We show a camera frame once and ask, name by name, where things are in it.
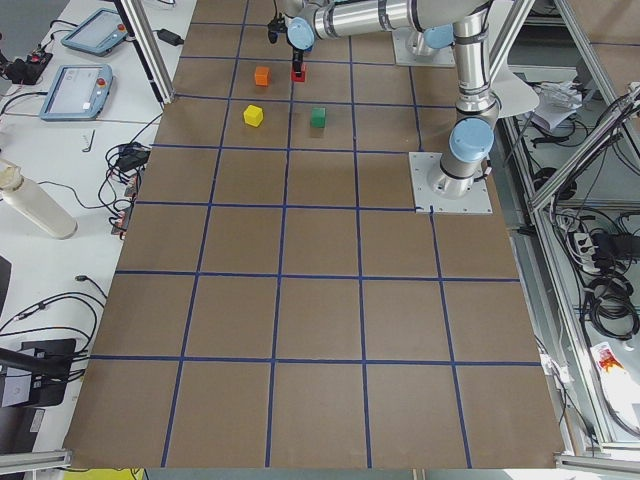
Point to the far teach pendant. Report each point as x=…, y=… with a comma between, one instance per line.
x=97, y=35

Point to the hex key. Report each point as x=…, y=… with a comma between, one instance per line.
x=89, y=140

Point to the white power strip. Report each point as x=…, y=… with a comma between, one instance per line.
x=583, y=251

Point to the red wooden block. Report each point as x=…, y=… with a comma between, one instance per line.
x=298, y=76

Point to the white bottle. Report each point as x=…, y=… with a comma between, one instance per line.
x=30, y=200

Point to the yellow wooden block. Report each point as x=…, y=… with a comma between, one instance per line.
x=253, y=115

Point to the near teach pendant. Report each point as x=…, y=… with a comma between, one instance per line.
x=77, y=93

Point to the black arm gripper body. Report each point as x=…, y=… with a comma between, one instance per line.
x=298, y=55

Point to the black monitor stand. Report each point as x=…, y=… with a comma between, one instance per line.
x=37, y=374

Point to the orange wooden block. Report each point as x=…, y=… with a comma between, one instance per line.
x=262, y=76

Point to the black power adapter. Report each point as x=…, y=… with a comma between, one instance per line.
x=170, y=37

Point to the green wooden block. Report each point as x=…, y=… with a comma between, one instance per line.
x=318, y=117

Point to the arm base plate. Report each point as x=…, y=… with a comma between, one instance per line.
x=435, y=192
x=433, y=47

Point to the teach pendant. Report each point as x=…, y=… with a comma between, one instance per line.
x=97, y=35
x=77, y=93

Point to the aluminium frame rail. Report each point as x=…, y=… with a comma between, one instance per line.
x=137, y=25

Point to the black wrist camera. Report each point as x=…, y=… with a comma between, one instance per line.
x=276, y=27

